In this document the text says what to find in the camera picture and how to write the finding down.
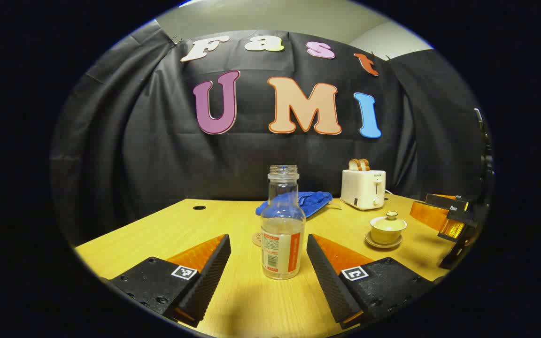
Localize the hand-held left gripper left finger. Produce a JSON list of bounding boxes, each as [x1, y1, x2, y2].
[[110, 234, 232, 328]]

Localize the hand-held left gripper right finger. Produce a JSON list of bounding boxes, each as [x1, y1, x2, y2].
[[306, 233, 435, 329]]

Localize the white ceramic teacup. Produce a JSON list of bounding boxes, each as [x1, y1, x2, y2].
[[370, 221, 407, 245]]

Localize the clear glass water bottle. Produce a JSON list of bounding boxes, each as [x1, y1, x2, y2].
[[260, 165, 307, 280]]

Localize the white ceramic saucer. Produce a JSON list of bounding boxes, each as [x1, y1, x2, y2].
[[364, 231, 403, 249]]

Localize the white toaster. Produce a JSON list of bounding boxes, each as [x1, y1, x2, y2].
[[340, 169, 386, 211]]

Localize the blue towel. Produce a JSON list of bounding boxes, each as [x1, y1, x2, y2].
[[255, 191, 333, 220]]

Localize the black backdrop cloth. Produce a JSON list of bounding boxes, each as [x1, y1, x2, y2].
[[50, 21, 487, 247]]

